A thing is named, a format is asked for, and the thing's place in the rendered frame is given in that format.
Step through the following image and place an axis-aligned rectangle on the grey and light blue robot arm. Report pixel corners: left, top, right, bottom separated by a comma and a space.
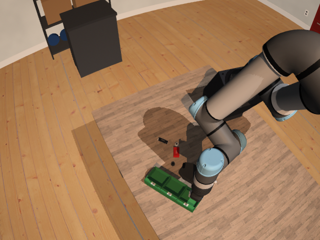
189, 29, 320, 185

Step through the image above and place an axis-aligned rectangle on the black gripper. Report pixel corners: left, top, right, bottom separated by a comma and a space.
178, 162, 217, 202

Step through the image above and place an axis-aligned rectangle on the red 9 v battery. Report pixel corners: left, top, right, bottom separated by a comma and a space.
173, 147, 180, 158

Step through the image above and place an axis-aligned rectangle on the green three-compartment bin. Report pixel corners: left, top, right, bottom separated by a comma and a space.
144, 166, 200, 213

